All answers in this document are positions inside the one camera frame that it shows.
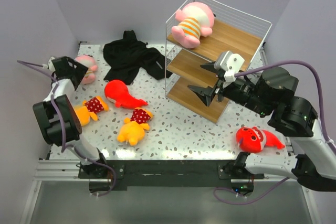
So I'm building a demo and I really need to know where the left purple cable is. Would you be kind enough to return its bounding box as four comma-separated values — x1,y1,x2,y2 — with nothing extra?
17,60,118,197

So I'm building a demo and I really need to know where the pink striped plush doll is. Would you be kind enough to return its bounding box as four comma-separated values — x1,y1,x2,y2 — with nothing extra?
75,55,98,84
171,2,215,49

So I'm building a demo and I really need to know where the orange bear plush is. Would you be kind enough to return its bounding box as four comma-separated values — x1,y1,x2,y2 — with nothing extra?
117,108,154,146
73,96,109,126

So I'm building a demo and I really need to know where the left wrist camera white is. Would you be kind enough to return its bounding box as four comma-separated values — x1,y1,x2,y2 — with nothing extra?
42,56,56,72

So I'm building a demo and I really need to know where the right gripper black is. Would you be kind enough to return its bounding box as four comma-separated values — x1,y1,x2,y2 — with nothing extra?
187,59,271,115

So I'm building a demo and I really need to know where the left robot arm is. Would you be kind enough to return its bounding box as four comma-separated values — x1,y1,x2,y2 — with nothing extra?
33,56,109,178

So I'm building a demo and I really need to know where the white wire wooden shelf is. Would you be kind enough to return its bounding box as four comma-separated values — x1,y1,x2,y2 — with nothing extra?
165,0,272,123

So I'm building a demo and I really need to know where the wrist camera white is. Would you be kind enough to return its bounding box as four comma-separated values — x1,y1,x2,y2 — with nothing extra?
42,56,56,72
214,51,245,82

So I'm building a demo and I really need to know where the purple cable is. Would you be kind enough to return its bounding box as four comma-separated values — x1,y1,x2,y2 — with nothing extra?
17,60,118,197
214,60,336,206

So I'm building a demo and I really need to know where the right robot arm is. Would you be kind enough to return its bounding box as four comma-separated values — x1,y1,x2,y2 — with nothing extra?
188,61,335,192

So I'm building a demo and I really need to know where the red shark plush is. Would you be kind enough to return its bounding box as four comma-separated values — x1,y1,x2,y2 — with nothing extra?
236,127,285,153

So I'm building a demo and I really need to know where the black cloth garment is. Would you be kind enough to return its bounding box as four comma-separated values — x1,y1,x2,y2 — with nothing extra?
103,30,172,85

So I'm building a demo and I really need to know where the red whale plush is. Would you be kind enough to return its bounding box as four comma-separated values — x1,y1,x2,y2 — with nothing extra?
104,80,148,109

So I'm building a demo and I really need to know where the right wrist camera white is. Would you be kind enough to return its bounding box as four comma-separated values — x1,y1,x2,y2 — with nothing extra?
214,51,245,82

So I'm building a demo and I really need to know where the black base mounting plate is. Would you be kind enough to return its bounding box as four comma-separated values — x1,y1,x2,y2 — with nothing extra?
78,159,264,193

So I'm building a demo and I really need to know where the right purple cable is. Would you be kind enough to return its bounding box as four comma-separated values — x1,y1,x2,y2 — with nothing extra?
214,60,336,206

